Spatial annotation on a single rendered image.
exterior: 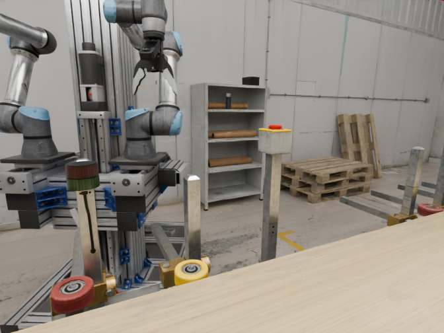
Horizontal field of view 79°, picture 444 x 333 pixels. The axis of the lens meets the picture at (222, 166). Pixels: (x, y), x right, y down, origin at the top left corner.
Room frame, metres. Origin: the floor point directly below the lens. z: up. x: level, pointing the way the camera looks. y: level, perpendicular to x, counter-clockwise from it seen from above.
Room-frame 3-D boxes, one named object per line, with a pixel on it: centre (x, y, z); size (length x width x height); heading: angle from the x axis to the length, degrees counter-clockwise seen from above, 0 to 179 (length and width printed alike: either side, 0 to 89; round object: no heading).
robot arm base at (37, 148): (1.31, 0.90, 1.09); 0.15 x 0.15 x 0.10
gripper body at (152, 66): (0.99, 0.24, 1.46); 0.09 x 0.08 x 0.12; 179
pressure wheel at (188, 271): (0.57, 0.07, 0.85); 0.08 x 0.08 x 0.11
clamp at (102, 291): (0.56, 0.32, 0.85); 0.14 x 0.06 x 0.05; 116
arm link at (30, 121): (1.31, 0.90, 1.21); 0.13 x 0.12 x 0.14; 82
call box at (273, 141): (0.80, -0.15, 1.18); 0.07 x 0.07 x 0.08; 26
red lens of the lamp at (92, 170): (0.53, 0.28, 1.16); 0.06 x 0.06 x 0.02
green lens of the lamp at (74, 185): (0.53, 0.28, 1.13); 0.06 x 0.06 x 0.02
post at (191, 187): (0.68, 0.08, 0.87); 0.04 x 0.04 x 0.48; 26
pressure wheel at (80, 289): (0.50, 0.31, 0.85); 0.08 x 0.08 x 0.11
